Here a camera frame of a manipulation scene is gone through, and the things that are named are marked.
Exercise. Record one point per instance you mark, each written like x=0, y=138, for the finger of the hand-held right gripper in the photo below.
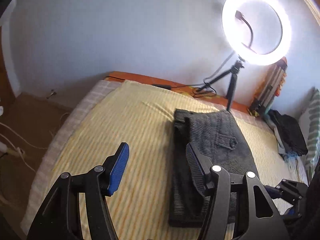
x=287, y=190
x=293, y=213

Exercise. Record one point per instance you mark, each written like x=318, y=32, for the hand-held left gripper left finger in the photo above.
x=119, y=166

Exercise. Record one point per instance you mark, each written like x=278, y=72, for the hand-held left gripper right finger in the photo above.
x=196, y=167

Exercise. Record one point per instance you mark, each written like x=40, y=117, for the light blue cloth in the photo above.
x=293, y=161

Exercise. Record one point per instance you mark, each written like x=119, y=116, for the yellow striped blanket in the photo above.
x=120, y=120

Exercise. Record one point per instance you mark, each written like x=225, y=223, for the black garment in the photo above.
x=291, y=132

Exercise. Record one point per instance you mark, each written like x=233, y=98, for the green striped pillow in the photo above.
x=313, y=130

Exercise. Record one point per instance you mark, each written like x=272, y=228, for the beige checked bed cover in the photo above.
x=82, y=110

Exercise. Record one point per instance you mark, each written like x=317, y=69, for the black tripod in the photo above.
x=231, y=87

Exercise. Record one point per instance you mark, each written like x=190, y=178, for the orange mattress sheet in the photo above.
x=140, y=77

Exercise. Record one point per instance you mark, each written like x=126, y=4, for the striped folded cloth stack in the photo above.
x=271, y=87

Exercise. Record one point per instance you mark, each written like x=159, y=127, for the black gooseneck phone holder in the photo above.
x=250, y=31

